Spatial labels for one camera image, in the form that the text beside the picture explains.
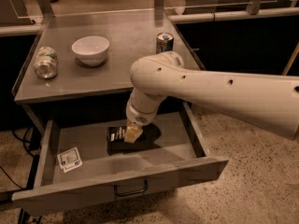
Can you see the white ceramic bowl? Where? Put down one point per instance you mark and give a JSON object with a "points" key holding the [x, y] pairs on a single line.
{"points": [[91, 50]]}

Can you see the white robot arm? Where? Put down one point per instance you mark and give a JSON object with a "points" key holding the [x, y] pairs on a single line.
{"points": [[268, 102]]}

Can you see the grey counter cabinet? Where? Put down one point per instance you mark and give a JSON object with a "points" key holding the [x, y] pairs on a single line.
{"points": [[131, 34]]}

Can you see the grey open drawer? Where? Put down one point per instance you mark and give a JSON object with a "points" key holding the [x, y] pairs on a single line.
{"points": [[174, 157]]}

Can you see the black rxbar chocolate bar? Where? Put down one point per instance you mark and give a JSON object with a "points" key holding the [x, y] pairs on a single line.
{"points": [[116, 134]]}

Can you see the white horizontal rail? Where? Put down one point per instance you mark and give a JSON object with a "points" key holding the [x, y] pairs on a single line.
{"points": [[234, 15]]}

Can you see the green can lying down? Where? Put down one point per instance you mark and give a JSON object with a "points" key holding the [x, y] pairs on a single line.
{"points": [[46, 63]]}

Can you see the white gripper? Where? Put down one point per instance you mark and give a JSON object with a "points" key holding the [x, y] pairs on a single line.
{"points": [[139, 118]]}

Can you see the tall silver blue can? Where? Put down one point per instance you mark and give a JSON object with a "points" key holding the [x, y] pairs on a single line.
{"points": [[164, 42]]}

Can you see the white tag sticker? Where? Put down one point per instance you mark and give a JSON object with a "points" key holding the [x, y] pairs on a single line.
{"points": [[69, 160]]}

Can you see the black drawer handle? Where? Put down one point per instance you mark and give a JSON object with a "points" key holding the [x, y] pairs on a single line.
{"points": [[130, 192]]}

